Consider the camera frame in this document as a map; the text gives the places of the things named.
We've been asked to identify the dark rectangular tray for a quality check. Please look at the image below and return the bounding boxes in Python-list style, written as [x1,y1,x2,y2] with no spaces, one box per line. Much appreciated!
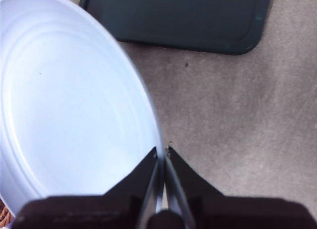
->
[78,0,273,56]

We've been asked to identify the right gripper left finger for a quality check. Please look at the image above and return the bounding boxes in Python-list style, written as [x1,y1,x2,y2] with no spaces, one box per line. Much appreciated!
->
[11,146,159,229]

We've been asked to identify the light blue round plate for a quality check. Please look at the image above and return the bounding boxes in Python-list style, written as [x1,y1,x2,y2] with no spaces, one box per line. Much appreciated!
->
[0,0,165,217]

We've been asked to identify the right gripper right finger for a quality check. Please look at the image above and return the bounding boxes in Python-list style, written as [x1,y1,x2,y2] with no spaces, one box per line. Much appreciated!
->
[165,146,317,229]

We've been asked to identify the brown wicker basket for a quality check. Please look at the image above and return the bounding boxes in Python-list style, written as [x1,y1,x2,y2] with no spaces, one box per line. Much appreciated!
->
[0,195,17,229]

